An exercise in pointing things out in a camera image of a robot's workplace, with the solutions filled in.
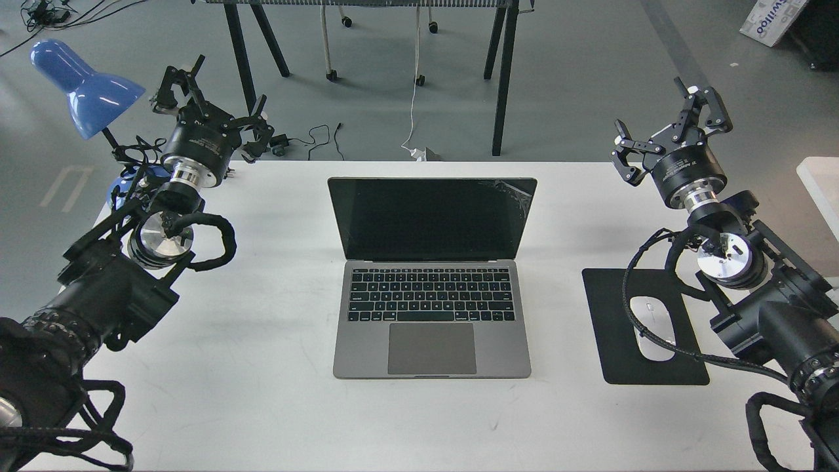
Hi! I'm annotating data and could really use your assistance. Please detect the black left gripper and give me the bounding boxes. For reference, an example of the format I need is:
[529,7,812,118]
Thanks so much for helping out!
[150,55,275,189]

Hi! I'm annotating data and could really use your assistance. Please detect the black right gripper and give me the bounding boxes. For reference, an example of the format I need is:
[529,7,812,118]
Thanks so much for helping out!
[610,77,733,210]

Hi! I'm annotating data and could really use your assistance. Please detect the grey laptop with black screen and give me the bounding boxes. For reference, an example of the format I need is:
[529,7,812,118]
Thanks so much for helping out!
[328,177,537,379]

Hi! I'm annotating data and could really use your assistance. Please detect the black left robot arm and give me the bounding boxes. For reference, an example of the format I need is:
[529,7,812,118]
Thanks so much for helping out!
[2,56,273,471]

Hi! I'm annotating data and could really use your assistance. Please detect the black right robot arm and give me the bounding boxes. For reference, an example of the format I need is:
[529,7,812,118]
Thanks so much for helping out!
[612,78,838,471]

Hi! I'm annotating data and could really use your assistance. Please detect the blue desk lamp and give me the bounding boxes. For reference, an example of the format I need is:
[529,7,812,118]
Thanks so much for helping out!
[30,39,170,211]

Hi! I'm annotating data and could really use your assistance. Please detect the rolling chair base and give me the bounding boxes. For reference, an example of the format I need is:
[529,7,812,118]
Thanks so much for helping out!
[318,1,439,90]

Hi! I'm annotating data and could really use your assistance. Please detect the white side table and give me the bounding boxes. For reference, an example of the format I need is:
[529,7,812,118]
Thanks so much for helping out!
[796,156,838,239]

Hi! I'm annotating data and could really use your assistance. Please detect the white cardboard box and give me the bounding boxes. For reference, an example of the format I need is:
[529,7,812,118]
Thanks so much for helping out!
[738,1,812,47]

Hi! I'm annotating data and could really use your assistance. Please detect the white computer mouse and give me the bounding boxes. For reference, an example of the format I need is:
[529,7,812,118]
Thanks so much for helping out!
[629,295,676,363]

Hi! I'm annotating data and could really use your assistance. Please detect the black metal background table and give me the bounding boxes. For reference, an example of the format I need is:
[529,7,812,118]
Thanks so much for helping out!
[218,1,536,157]

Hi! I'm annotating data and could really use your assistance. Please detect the black power adapter with cable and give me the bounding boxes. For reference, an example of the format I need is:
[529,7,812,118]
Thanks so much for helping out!
[269,122,347,161]

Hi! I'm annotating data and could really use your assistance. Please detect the black cables on floor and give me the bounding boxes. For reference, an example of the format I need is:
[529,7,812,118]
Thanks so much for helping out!
[0,0,148,58]

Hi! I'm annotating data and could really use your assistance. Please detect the white power cable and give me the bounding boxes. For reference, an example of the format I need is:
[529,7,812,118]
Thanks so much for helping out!
[400,3,435,162]

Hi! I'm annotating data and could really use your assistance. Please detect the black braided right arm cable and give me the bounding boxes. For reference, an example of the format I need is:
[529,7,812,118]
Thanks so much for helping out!
[621,226,790,384]

